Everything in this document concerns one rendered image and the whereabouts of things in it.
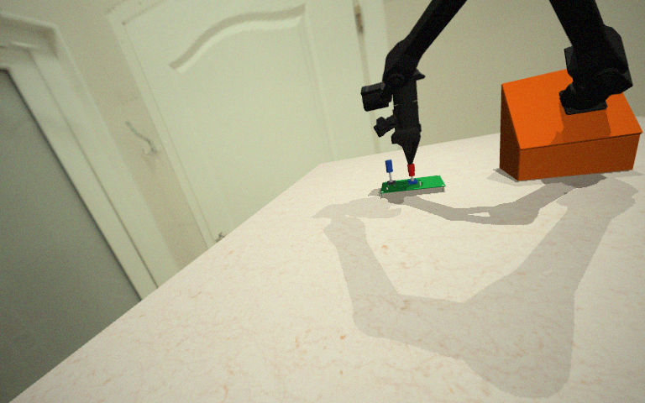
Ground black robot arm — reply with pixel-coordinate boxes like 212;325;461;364
361;0;633;138

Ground green circuit board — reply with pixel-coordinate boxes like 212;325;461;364
380;160;446;198

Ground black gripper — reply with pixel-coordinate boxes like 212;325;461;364
391;101;422;165

